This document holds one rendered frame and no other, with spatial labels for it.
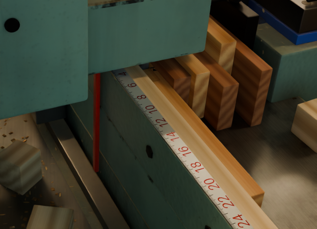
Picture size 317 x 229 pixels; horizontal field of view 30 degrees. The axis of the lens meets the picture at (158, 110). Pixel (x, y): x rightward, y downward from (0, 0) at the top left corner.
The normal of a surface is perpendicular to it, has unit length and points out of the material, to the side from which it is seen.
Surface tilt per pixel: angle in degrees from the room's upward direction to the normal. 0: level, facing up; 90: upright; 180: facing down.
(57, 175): 0
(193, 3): 90
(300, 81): 90
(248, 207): 0
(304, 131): 90
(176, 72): 0
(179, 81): 90
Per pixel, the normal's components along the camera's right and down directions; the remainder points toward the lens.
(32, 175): 0.86, 0.35
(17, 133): 0.07, -0.80
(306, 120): -0.86, 0.26
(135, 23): 0.45, 0.55
